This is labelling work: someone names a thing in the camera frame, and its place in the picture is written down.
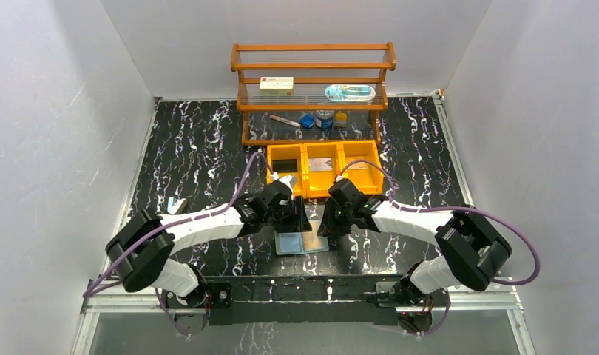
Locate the green card holder wallet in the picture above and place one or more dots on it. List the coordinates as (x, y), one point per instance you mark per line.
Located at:
(291, 244)

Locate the small blue object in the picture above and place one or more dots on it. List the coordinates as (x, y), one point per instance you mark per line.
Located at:
(307, 121)

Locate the black card in bin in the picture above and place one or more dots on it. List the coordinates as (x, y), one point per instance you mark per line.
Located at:
(285, 165)

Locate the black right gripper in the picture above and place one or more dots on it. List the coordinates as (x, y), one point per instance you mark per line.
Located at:
(326, 225)

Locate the white red box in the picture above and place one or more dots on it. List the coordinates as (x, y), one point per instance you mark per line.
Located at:
(276, 86)

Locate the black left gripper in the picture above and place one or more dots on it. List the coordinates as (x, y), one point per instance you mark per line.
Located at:
(299, 220)

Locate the orange three-compartment bin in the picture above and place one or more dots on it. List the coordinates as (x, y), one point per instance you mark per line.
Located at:
(314, 185)

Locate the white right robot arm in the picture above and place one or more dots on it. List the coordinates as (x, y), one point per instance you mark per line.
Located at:
(471, 249)

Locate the small yellow object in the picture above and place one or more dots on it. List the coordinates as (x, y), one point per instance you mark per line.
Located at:
(340, 120)

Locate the small white blue stapler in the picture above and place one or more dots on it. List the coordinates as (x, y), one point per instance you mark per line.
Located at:
(176, 205)

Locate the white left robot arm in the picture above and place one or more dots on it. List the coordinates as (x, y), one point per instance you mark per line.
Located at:
(141, 251)

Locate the beige card in bin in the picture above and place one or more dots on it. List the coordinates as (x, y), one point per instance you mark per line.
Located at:
(358, 164)

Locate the silver card in bin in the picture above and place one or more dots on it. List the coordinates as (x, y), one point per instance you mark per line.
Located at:
(320, 164)

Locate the blue oval packaged item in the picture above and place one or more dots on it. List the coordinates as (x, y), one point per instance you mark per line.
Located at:
(349, 92)

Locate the wooden shelf rack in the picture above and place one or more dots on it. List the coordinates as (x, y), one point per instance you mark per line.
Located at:
(313, 67)

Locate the round blue white tin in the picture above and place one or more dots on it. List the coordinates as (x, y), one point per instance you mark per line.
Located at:
(324, 119)

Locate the brown white marker pen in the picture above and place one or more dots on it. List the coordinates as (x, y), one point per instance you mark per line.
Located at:
(285, 121)

